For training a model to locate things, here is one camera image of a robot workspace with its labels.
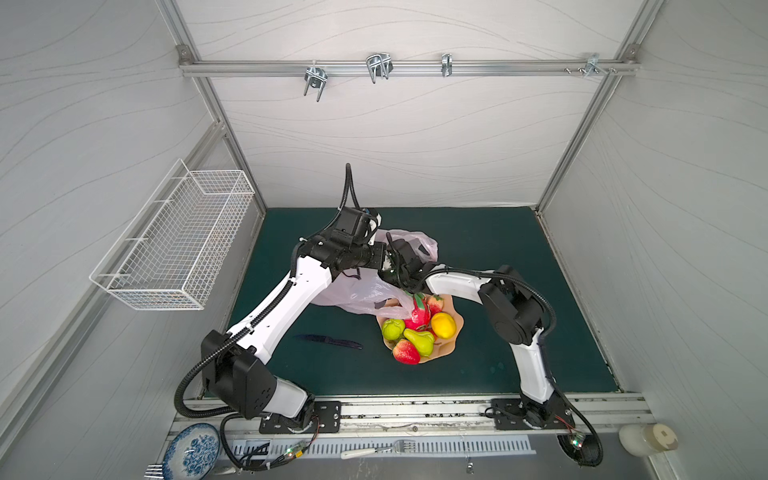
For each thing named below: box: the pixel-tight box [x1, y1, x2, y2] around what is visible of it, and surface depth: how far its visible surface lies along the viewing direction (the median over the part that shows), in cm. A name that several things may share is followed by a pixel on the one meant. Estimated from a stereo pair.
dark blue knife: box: [295, 334, 363, 349], surface depth 88 cm
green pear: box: [403, 328, 435, 357], surface depth 81 cm
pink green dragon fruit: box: [404, 290, 434, 333], surface depth 85 cm
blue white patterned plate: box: [163, 423, 221, 480], surface depth 69 cm
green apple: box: [382, 318, 405, 340], surface depth 82 cm
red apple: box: [392, 339, 421, 365], surface depth 78 cm
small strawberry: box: [427, 295, 444, 315], surface depth 90 cm
